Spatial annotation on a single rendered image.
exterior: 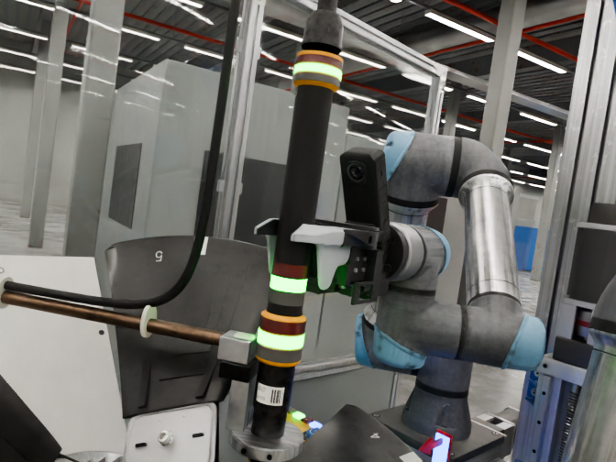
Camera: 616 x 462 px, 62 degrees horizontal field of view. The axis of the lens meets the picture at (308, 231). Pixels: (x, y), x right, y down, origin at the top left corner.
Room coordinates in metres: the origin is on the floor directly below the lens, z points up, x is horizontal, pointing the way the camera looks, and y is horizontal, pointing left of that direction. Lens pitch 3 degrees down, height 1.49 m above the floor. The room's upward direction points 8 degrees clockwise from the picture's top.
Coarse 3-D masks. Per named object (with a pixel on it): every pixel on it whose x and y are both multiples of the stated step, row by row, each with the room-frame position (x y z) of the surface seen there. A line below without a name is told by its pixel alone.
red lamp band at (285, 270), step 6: (276, 264) 0.46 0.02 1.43; (282, 264) 0.46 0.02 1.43; (276, 270) 0.46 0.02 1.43; (282, 270) 0.46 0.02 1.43; (288, 270) 0.46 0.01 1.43; (294, 270) 0.46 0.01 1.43; (300, 270) 0.46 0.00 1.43; (306, 270) 0.47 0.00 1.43; (282, 276) 0.46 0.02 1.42; (288, 276) 0.46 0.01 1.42; (294, 276) 0.46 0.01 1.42; (300, 276) 0.46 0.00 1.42; (306, 276) 0.47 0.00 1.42
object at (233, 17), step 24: (240, 0) 0.49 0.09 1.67; (216, 120) 0.49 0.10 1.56; (216, 144) 0.49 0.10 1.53; (216, 168) 0.49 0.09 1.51; (192, 264) 0.49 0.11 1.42; (0, 288) 0.52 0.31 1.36; (24, 288) 0.52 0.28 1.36; (48, 288) 0.52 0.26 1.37; (144, 312) 0.49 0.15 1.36; (144, 336) 0.49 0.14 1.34
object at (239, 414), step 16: (224, 336) 0.47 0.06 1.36; (256, 336) 0.49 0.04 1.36; (224, 352) 0.47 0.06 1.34; (240, 352) 0.47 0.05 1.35; (224, 368) 0.46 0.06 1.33; (240, 368) 0.46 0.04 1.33; (256, 368) 0.48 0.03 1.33; (240, 384) 0.47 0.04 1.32; (240, 400) 0.46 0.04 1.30; (240, 416) 0.46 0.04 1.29; (240, 432) 0.46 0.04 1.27; (288, 432) 0.48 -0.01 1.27; (240, 448) 0.45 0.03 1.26; (256, 448) 0.44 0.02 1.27; (272, 448) 0.44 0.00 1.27; (288, 448) 0.45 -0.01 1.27
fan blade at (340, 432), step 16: (336, 416) 0.68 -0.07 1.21; (352, 416) 0.68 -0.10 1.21; (368, 416) 0.69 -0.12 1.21; (320, 432) 0.64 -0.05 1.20; (336, 432) 0.65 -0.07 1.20; (352, 432) 0.65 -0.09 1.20; (384, 432) 0.67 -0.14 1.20; (304, 448) 0.60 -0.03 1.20; (320, 448) 0.61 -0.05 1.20; (336, 448) 0.61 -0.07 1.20; (352, 448) 0.62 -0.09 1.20; (368, 448) 0.63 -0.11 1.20; (384, 448) 0.64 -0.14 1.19; (400, 448) 0.65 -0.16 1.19
